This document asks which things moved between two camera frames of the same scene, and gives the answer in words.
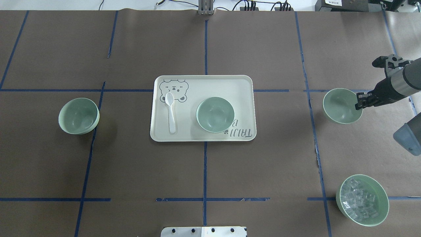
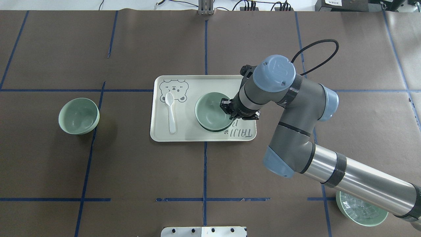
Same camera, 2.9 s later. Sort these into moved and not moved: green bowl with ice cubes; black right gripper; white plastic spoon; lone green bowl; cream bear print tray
Moved: black right gripper
Not moved: lone green bowl; white plastic spoon; green bowl with ice cubes; cream bear print tray
